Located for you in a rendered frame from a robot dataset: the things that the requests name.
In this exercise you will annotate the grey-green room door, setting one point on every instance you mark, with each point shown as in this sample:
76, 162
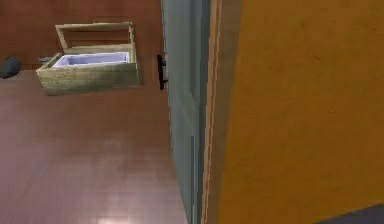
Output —
185, 83

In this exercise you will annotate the wooden bed with white mattress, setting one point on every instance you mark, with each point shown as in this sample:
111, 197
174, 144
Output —
90, 78

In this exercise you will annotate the dark grey round object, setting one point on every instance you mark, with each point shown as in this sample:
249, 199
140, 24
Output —
9, 67

